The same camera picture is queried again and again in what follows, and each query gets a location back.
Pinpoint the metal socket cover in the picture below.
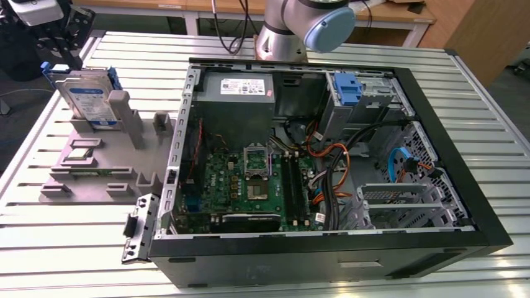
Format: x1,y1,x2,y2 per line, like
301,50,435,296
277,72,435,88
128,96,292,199
245,179,273,202

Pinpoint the orange power wire with connector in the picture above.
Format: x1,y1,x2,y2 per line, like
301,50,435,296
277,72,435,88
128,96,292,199
397,157,447,181

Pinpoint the wooden desk with white frame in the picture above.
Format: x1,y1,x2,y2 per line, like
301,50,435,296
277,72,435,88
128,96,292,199
69,0,438,49

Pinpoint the white floor cable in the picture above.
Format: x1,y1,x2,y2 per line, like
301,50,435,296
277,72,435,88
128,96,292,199
0,88,54,97

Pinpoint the brown wooden cabinet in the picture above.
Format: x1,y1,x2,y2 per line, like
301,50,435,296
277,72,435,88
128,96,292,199
421,0,530,88

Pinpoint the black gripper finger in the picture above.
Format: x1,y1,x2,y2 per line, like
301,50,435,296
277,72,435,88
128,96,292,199
34,27,77,71
68,7,97,71

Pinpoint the thin red wire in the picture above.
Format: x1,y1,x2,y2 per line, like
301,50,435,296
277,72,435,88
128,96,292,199
185,117,204,184

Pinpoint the black open PC case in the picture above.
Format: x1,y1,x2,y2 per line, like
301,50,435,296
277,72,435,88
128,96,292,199
146,56,514,288

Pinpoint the grey power supply unit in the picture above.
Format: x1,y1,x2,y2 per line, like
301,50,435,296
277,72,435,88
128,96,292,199
193,71,276,147

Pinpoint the black wire bundle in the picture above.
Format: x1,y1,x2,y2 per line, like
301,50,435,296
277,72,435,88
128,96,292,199
320,119,415,232

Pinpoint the hard disk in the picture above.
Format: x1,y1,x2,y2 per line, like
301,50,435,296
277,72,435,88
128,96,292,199
40,61,121,133

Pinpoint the blue plastic drive latch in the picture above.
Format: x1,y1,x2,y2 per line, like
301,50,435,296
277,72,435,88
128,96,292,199
332,73,363,106

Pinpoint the blue data wire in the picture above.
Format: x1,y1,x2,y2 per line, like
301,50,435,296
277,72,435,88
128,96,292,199
388,147,417,184

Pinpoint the hinged metal case bracket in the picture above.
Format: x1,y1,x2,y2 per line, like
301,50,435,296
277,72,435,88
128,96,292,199
121,192,162,264

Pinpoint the orange wire bundle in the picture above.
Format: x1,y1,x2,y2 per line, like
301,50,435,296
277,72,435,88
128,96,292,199
304,122,353,207

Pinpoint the green motherboard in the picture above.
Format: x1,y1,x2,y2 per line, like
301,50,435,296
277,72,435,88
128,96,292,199
170,145,328,233

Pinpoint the CPU socket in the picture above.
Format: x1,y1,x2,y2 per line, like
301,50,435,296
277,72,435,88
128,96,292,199
241,144,271,179

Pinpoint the dark chair base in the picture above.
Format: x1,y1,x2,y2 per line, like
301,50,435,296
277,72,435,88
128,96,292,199
504,55,530,75

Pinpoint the black graphics card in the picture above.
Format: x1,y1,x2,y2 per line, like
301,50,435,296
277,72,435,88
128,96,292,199
208,212,283,233

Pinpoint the black RAM slot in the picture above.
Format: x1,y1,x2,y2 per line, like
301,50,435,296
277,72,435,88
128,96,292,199
280,151,299,226
291,151,311,226

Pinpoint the grey parts rack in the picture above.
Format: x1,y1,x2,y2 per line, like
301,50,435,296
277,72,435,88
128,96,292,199
38,88,177,204

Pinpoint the metal disk bay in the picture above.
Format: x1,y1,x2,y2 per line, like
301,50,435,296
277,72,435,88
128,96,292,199
355,183,475,231

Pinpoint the silver CPU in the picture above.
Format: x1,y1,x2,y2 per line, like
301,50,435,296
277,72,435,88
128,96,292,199
65,148,94,160

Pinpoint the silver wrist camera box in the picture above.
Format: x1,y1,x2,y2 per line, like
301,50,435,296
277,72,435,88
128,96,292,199
8,0,65,27

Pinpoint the metal optical drive cage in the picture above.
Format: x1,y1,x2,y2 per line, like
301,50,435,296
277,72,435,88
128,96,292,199
320,73,415,140

